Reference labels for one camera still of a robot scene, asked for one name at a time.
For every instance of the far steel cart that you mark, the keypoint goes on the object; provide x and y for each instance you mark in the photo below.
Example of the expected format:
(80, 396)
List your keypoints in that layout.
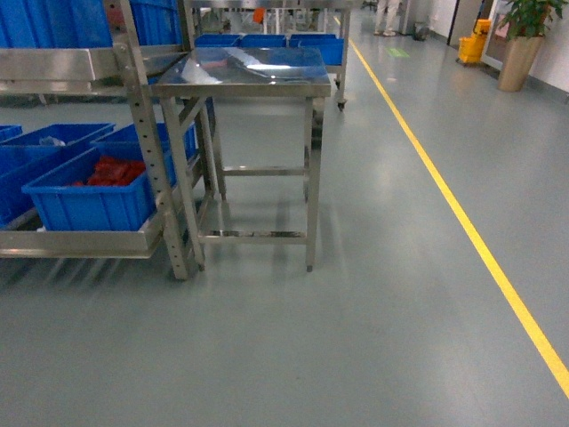
(325, 23)

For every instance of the blue bin behind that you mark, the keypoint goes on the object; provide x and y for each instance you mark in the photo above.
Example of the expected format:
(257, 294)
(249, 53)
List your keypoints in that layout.
(30, 155)

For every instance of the yellow mop bucket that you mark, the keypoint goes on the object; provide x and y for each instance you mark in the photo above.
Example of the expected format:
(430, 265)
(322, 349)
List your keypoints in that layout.
(471, 47)

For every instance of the person in white clothes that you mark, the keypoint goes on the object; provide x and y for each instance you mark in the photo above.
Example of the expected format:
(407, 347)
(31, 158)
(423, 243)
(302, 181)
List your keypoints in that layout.
(386, 13)

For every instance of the blue bin with red parts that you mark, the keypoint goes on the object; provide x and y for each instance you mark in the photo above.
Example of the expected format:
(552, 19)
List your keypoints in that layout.
(106, 188)

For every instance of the stainless steel shelf rack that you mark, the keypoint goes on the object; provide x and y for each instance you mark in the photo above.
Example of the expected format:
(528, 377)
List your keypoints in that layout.
(101, 48)

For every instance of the plant in tan pot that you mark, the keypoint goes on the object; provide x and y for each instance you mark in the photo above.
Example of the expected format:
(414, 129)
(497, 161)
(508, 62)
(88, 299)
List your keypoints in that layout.
(527, 23)

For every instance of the stainless steel small table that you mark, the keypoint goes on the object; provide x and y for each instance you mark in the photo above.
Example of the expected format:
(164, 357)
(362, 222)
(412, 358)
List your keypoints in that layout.
(231, 72)

